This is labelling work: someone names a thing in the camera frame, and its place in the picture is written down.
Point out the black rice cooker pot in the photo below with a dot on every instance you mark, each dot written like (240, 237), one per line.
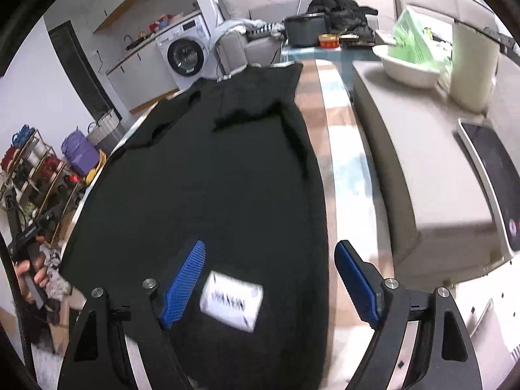
(304, 30)

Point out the green plastic bag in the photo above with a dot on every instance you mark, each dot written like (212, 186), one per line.
(422, 40)

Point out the wooden shoe rack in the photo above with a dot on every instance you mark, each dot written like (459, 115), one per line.
(40, 181)

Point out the person's left hand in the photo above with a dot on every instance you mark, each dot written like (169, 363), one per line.
(32, 277)

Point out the woven laundry basket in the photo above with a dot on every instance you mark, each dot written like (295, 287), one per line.
(106, 133)

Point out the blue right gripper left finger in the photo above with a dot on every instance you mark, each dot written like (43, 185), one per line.
(178, 281)

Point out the white plastic bowl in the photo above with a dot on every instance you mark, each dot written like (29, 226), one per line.
(407, 73)

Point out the blue checkered side table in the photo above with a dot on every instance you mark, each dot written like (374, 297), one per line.
(342, 58)

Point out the white paper roll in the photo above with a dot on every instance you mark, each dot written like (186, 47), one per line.
(475, 58)

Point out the pile of black clothes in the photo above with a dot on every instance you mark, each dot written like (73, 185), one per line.
(345, 16)

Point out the grey sofa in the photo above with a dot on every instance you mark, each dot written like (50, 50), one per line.
(247, 36)

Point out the white washing machine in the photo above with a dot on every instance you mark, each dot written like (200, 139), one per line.
(185, 47)

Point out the black knit sweater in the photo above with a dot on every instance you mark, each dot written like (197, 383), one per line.
(229, 163)

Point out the orange round food tin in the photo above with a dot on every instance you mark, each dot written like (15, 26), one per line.
(328, 41)

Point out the black food tray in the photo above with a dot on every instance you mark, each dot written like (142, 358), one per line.
(352, 40)

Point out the kitchen counter cabinet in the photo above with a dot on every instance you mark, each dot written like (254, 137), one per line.
(142, 77)

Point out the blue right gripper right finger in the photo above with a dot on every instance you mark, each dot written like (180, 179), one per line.
(362, 281)

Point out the purple bag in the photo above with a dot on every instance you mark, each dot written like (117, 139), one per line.
(80, 153)

